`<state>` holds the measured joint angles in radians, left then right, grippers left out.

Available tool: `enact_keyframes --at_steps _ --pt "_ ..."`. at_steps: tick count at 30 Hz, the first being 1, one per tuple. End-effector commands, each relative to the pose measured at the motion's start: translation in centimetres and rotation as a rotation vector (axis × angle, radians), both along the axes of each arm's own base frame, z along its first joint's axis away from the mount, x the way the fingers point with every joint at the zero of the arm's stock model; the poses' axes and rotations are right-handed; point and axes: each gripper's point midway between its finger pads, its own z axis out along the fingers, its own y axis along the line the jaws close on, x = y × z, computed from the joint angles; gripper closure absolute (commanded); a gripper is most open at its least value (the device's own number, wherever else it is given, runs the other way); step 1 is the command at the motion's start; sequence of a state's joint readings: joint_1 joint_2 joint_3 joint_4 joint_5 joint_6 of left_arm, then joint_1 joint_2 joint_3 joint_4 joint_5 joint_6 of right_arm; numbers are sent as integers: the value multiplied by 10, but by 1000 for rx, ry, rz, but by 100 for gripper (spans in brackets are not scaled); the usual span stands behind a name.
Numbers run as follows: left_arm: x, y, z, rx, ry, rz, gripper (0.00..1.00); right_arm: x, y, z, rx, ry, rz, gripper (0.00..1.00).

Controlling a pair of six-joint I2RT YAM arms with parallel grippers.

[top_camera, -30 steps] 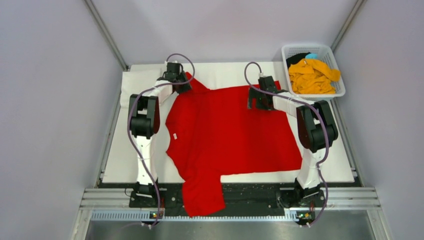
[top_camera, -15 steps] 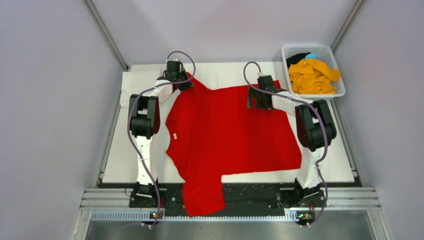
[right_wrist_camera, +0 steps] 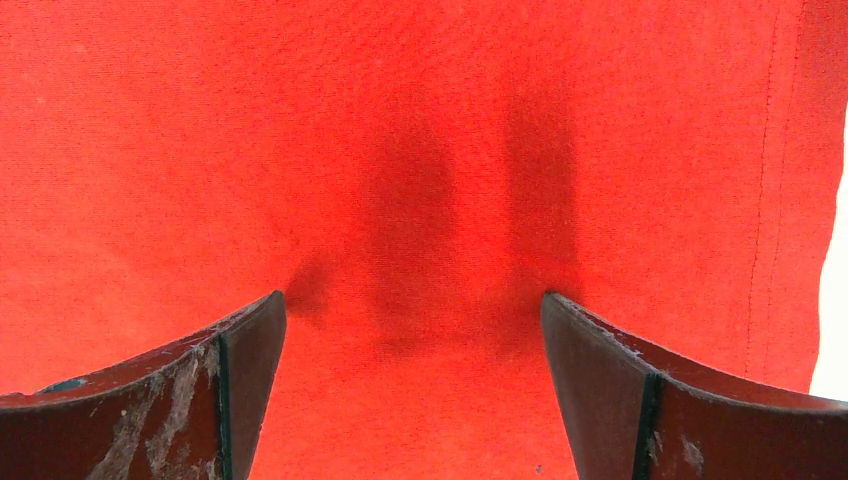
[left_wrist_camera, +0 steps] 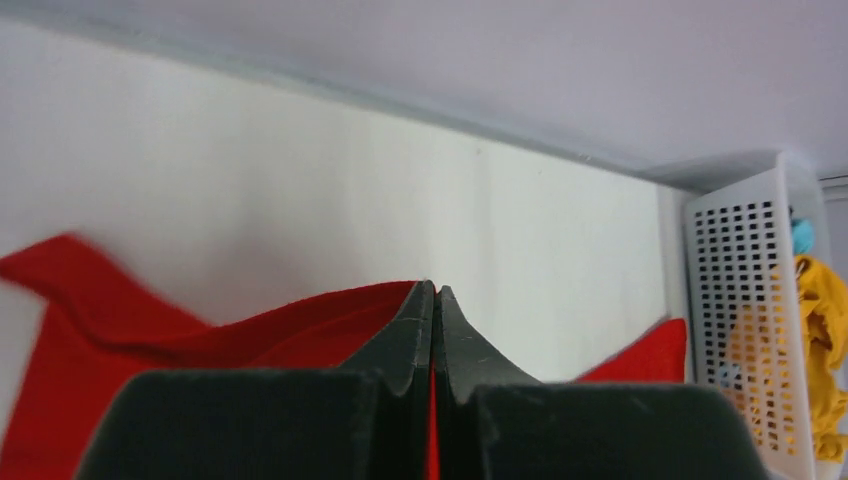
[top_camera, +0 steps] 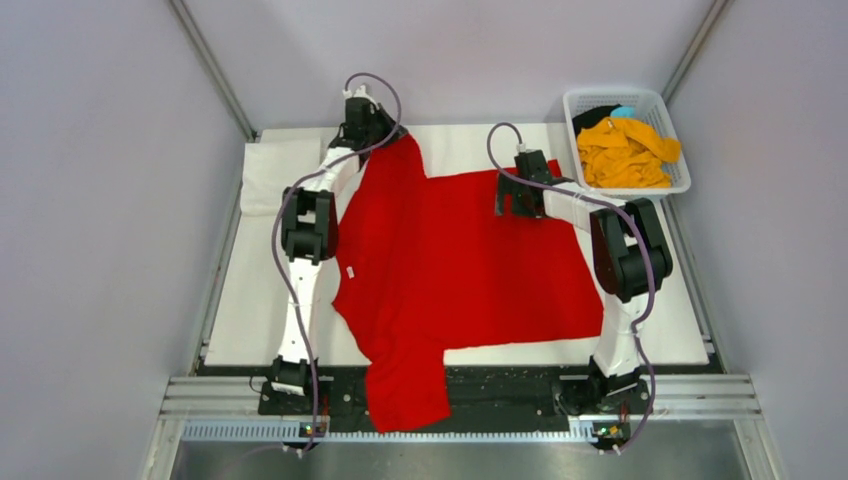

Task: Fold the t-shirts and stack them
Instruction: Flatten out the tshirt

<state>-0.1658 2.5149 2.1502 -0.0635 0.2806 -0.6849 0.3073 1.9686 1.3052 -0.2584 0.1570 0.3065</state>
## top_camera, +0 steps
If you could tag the white slotted cable duct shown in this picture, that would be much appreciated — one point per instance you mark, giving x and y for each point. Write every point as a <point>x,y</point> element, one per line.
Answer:
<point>295,432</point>

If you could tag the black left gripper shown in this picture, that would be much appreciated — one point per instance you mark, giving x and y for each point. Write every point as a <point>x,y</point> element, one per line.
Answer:
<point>378,112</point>

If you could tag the aluminium corner post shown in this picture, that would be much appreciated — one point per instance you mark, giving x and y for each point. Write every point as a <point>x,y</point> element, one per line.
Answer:
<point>214,72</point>
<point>692,52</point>

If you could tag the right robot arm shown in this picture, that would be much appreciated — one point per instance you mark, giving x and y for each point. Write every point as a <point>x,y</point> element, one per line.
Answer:
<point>630,255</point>

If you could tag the aluminium corner post right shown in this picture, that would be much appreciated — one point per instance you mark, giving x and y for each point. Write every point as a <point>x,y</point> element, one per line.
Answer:
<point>692,52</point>

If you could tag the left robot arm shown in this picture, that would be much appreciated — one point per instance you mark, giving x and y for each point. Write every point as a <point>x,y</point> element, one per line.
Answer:
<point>305,232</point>

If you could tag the aluminium corner post left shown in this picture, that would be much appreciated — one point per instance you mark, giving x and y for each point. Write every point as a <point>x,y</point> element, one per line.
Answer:
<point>214,72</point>

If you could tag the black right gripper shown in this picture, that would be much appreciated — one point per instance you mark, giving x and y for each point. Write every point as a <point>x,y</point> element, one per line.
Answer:
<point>509,185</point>

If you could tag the light blue t-shirt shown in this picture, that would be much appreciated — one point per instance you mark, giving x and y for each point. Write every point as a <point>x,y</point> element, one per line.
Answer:
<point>623,112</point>

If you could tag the black t-shirt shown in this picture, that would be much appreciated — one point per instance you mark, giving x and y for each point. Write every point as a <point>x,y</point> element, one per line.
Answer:
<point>590,118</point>

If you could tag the red t-shirt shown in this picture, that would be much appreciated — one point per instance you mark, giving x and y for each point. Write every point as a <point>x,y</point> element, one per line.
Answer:
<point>428,266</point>

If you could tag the folded white t-shirt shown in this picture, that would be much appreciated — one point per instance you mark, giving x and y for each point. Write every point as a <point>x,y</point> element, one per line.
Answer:
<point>269,168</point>

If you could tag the aluminium front rail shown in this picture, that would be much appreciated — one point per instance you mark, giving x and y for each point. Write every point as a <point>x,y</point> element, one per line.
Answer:
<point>676,396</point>

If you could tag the yellow t-shirt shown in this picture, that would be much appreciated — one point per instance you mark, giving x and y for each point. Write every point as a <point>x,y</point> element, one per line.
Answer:
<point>624,153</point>

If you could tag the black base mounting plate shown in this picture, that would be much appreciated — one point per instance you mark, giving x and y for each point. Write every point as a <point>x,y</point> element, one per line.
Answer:
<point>488,399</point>

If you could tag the white plastic laundry basket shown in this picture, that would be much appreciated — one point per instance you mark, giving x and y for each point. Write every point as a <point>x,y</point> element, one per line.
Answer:
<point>650,109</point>

